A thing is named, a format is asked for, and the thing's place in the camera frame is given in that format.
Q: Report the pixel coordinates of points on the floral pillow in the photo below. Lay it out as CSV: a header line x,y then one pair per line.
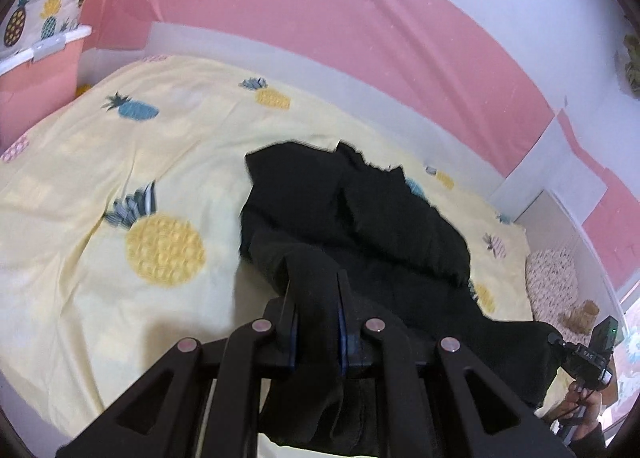
x,y
550,273

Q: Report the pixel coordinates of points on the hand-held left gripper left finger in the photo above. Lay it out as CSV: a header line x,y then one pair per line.
x,y
294,348

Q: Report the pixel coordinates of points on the white headboard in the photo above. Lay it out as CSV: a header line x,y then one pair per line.
x,y
575,233

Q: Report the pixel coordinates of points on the person's right hand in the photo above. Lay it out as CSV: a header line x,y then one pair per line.
x,y
582,408

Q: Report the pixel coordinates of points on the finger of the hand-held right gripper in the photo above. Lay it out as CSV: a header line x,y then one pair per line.
x,y
557,342

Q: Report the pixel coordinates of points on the black jacket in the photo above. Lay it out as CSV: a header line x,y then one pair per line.
x,y
390,248

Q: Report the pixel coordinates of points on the white curtain rail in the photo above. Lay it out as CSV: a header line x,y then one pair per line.
x,y
50,45

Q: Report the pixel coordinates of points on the yellow pineapple print bedsheet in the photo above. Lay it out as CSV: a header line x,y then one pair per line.
x,y
175,163

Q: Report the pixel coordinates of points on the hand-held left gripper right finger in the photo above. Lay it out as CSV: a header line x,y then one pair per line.
x,y
342,343

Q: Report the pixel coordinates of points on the brown plush toy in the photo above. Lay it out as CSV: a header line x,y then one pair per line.
x,y
582,313

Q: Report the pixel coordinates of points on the green wall decoration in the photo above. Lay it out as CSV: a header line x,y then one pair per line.
x,y
631,63

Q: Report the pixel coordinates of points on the person's right forearm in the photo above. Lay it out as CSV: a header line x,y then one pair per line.
x,y
592,445

